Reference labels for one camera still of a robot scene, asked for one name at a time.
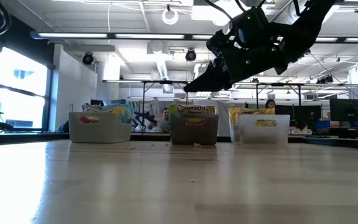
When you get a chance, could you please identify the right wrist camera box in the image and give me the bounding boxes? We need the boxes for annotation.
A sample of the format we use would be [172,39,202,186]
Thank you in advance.
[206,29,229,56]

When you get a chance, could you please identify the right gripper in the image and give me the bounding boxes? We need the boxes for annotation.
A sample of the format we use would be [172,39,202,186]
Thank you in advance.
[183,46,260,93]

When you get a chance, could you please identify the black aluminium table frame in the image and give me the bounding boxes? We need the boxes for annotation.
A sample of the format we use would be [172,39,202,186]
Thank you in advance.
[0,132,358,151]

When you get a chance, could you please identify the black computer monitor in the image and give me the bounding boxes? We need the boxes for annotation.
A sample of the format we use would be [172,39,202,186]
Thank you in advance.
[275,105,323,130]
[329,98,358,123]

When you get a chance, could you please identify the person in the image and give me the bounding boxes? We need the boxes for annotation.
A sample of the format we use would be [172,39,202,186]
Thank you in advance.
[264,98,278,110]
[155,107,172,133]

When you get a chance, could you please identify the black metal table frame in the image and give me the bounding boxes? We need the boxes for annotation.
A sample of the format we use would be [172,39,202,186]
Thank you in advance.
[255,82,303,106]
[103,79,190,114]

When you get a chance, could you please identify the black ceiling light rail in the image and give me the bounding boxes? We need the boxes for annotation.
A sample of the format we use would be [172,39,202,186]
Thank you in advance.
[29,30,358,44]

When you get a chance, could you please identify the grey translucent plastic bin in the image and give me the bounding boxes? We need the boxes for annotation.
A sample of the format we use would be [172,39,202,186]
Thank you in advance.
[169,113,219,146]

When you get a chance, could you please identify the black track spotlight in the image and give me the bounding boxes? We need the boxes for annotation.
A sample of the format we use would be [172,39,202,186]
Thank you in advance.
[315,74,335,85]

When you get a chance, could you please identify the white plastic bin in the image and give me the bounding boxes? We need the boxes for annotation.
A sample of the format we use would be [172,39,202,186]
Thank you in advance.
[68,111,133,144]

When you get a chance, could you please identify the large window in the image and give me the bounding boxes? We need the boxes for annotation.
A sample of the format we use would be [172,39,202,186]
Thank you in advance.
[0,46,52,130]

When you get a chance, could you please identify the white ring lamp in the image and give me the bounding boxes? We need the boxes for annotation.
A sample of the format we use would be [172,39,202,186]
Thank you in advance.
[162,8,180,26]

